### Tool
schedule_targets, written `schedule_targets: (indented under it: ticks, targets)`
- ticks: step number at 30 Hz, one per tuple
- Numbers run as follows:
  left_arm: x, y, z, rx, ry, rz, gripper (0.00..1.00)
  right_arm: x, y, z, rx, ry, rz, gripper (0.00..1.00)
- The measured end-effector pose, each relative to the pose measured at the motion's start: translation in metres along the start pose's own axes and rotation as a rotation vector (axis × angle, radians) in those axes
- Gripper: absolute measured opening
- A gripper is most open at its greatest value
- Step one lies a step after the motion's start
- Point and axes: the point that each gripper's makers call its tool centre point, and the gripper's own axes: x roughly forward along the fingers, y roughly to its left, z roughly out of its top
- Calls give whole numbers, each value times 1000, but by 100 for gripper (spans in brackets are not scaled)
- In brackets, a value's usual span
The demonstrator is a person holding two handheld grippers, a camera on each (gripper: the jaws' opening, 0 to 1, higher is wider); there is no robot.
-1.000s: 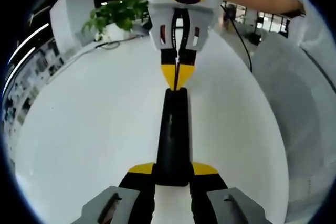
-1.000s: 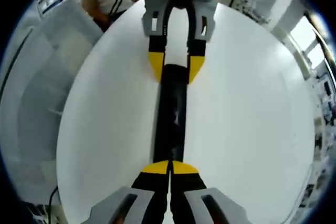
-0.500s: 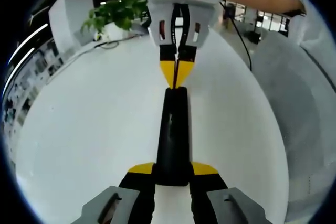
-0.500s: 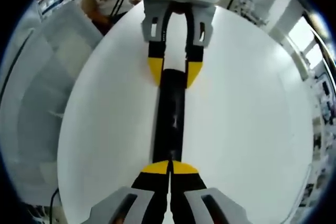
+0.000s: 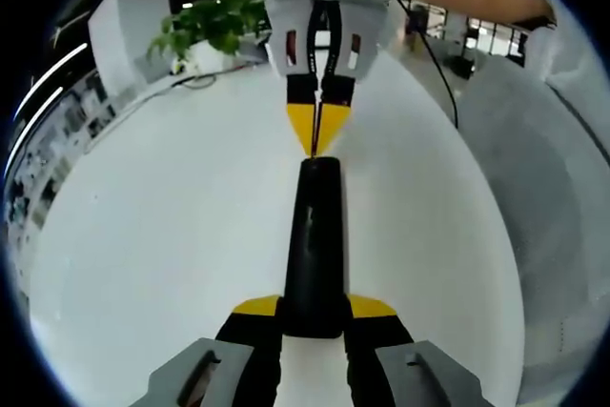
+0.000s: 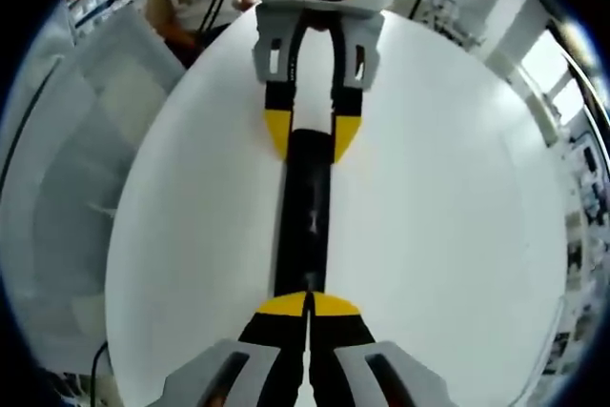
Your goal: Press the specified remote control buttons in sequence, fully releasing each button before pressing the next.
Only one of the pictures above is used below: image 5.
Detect background office desks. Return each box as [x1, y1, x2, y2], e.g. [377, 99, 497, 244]
[399, 0, 531, 80]

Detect black remote control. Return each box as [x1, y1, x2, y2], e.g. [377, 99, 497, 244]
[283, 156, 353, 339]

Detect white plant pot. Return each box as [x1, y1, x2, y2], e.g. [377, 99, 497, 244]
[172, 41, 268, 75]

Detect white square pillar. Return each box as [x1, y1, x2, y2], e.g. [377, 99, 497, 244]
[87, 0, 183, 94]

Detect ceiling light strips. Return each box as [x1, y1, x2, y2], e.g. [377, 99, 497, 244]
[12, 42, 91, 144]

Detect white cabinet row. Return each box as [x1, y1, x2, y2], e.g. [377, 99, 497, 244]
[3, 71, 119, 239]

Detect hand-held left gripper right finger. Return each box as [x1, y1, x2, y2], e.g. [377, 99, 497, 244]
[340, 295, 492, 407]

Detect person's white sleeve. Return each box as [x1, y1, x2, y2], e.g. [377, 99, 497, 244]
[521, 0, 610, 101]

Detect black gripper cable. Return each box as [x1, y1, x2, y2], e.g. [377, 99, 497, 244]
[394, 0, 461, 131]

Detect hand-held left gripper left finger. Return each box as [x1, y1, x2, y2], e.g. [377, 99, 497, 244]
[128, 295, 287, 407]

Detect green leafy plant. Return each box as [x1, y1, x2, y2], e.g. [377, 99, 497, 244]
[146, 0, 271, 64]

